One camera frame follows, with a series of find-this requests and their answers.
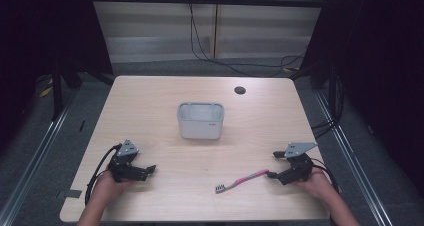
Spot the yellow floor marker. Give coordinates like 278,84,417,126
37,78,54,99

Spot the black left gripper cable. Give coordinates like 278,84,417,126
84,143,123,206

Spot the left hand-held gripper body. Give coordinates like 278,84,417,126
107,139,148,183

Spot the person's left hand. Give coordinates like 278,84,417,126
94,170,135,203

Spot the black metal stand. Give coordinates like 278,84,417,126
50,57,84,122

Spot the grey tape strip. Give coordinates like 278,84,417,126
55,188,83,200

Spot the black horizontal frame bar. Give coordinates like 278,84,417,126
89,0,330,9

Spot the bundle of black cables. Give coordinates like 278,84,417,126
310,75,346,140

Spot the black curtain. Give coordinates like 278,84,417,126
0,0,114,150
299,0,424,190

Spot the grey plastic holder box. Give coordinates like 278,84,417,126
176,101,226,141

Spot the person's right hand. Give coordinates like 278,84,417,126
293,167,335,204

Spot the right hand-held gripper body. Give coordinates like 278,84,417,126
279,141,319,186

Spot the pink and grey toothbrush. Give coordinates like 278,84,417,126
214,168,270,195

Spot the metal floor rail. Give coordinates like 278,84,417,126
313,90,396,226
0,85,81,226

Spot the black hanging wall cable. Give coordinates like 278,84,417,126
188,2,306,79

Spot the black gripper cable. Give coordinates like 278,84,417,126
84,143,123,206
309,157,340,194

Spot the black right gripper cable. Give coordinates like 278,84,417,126
309,157,340,194

